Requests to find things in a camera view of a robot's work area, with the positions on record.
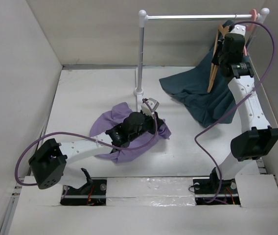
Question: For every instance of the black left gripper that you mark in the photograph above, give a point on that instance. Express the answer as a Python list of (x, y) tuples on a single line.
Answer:
[(151, 121)]

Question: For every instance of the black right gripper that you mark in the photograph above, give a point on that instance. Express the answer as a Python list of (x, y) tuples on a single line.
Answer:
[(217, 62)]

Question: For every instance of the wooden clothes hanger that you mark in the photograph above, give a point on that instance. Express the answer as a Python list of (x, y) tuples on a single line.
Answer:
[(214, 68)]

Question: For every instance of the purple t shirt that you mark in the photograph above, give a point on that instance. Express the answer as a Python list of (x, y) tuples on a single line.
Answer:
[(115, 116)]

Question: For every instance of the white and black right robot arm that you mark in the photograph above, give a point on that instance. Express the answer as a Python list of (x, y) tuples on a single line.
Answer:
[(257, 137)]

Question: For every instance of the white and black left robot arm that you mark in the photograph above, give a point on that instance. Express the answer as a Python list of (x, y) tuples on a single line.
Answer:
[(50, 163)]

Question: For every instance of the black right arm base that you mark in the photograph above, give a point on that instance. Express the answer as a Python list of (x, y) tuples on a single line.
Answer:
[(206, 191)]

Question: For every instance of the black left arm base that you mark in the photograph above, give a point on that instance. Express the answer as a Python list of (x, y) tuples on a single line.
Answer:
[(92, 193)]

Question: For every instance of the pink plastic clothes hanger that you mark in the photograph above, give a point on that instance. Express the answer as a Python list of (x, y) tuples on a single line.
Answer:
[(252, 28)]

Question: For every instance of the dark teal t shirt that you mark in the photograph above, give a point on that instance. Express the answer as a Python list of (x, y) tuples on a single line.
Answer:
[(190, 89)]

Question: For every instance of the white and silver clothes rack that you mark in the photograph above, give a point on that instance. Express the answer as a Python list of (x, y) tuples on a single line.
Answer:
[(144, 18)]

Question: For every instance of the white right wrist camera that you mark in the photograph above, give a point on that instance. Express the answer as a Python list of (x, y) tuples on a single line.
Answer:
[(238, 29)]

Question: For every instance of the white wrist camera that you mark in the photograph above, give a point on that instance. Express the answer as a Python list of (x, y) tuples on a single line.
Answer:
[(149, 106), (238, 29)]

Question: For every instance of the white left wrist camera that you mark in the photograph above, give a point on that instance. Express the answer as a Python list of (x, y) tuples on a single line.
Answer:
[(149, 106)]

